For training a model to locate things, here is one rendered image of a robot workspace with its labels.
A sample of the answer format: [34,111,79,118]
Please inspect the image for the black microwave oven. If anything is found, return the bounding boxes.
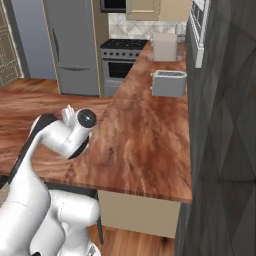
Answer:
[99,0,128,14]

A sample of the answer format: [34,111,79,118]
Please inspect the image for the grey toaster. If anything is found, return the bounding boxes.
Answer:
[150,69,188,98]

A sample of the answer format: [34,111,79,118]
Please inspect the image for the white glass-door cabinet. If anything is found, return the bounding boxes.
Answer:
[187,0,212,70]

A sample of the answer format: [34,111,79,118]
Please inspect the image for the beige wall cupboards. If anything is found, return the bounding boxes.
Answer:
[125,0,193,23]

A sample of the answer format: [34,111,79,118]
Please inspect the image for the grey stove with oven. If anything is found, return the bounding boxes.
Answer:
[99,38,150,98]

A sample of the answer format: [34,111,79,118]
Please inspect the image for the beige counter base cabinet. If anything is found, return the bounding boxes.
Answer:
[97,189,183,240]

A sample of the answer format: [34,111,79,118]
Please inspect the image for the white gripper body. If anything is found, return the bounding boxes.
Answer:
[61,104,76,127]

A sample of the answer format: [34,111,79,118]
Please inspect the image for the window with lattice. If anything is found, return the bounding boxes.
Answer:
[0,0,25,88]

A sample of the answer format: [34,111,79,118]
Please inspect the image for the grey fridge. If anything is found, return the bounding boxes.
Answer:
[42,0,102,98]

